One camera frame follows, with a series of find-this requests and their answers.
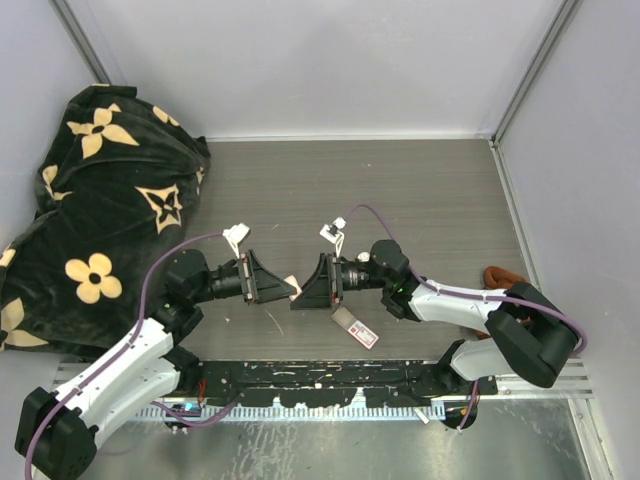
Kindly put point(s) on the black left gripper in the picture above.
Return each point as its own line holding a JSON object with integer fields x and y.
{"x": 265, "y": 285}

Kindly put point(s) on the white slotted cable duct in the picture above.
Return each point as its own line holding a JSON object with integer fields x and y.
{"x": 357, "y": 411}

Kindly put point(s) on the black floral blanket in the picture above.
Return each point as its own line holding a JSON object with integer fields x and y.
{"x": 116, "y": 191}

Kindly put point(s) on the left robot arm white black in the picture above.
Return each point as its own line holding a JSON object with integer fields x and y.
{"x": 60, "y": 432}

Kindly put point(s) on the brown cloth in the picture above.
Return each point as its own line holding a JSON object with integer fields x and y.
{"x": 495, "y": 277}

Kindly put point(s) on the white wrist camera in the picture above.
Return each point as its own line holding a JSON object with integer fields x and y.
{"x": 235, "y": 236}
{"x": 334, "y": 234}

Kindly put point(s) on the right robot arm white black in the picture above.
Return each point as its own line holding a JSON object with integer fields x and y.
{"x": 523, "y": 333}

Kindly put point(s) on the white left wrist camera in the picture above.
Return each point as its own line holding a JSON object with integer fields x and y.
{"x": 235, "y": 236}

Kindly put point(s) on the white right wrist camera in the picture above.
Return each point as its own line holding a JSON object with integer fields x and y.
{"x": 334, "y": 234}

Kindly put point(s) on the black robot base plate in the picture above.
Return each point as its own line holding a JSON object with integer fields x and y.
{"x": 383, "y": 383}

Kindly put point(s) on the red white staple box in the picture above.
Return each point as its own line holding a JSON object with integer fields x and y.
{"x": 355, "y": 328}

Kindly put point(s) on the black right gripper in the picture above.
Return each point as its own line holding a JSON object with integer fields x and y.
{"x": 316, "y": 293}

